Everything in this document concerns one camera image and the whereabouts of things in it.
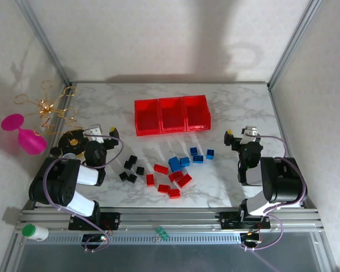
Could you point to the small blue lego brick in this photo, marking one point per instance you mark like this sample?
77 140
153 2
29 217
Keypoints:
185 162
198 159
210 154
193 150

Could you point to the red lego brick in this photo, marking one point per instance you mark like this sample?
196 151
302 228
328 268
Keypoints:
174 193
150 180
161 169
184 180
163 188
175 176

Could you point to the large blue lego brick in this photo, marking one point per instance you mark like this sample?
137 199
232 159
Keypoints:
174 164

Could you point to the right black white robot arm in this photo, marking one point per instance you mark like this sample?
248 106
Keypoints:
283 184

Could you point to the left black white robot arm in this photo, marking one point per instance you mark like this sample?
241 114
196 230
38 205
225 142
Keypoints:
56 187

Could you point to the round black gold disc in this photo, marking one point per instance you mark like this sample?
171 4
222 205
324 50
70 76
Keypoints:
71 141

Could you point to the black lego brick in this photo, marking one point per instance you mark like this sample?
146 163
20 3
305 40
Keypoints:
132 178
128 164
133 159
140 170
123 176

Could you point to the small black jar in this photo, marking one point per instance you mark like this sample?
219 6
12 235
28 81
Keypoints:
56 152

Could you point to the pink plastic goblet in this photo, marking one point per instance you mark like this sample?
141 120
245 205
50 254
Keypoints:
31 143

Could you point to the small black circuit board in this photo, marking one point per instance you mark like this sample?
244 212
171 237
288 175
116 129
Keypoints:
250 239
95 240

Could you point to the white bottle green cap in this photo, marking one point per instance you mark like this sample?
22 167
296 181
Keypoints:
38 233

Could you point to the green plastic clip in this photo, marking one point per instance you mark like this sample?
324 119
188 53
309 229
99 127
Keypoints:
162 233

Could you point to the grey acrylic panel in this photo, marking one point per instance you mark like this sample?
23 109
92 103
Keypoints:
170 258

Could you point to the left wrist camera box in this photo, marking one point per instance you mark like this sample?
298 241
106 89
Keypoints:
95 131

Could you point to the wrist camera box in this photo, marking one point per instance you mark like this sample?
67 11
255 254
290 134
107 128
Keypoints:
95 131
250 133

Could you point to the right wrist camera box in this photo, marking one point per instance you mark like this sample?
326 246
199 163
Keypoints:
250 133

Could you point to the aluminium table edge rail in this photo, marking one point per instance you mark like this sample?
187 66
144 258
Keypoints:
278 113
61 113

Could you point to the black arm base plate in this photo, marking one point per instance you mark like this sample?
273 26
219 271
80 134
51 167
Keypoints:
229 221
113 221

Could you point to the wide aluminium base rail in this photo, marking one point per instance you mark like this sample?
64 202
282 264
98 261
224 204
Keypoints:
170 219

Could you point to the aluminium frame post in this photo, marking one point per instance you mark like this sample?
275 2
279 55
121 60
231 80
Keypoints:
46 42
293 42

